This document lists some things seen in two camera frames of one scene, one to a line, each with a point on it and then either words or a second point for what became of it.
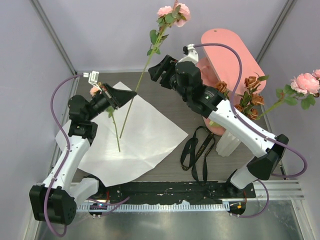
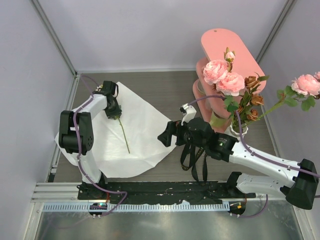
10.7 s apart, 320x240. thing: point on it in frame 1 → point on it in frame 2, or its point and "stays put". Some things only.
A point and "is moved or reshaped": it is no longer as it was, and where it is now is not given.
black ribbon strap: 192,148 stays put
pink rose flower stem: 304,86 stays put
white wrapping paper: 64,139 is moved or reshaped
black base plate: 174,193 stays put
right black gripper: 155,72 → 166,137
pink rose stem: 178,14 → 229,83
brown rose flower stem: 249,100 stays put
